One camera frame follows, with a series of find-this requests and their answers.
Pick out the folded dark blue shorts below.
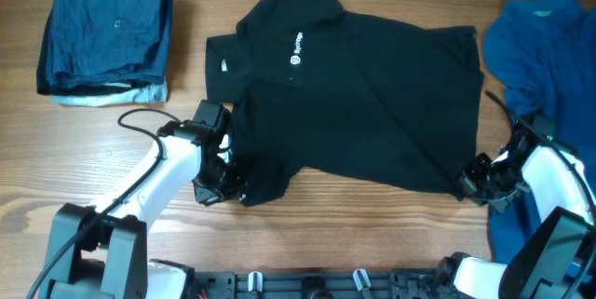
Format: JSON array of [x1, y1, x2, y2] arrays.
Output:
[[47, 0, 173, 86]]

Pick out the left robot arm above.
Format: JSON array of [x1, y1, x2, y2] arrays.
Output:
[[28, 117, 242, 298]]

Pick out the black polo shirt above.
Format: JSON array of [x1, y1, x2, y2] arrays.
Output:
[[205, 0, 483, 206]]

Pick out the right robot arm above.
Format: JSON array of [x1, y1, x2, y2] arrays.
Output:
[[431, 116, 595, 298]]

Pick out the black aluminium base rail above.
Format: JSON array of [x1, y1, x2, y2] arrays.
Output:
[[183, 269, 450, 299]]

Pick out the blue polo shirt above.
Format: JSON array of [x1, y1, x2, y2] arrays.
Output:
[[481, 0, 596, 265]]

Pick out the folded light denim garment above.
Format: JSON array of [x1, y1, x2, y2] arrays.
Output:
[[47, 79, 169, 107]]

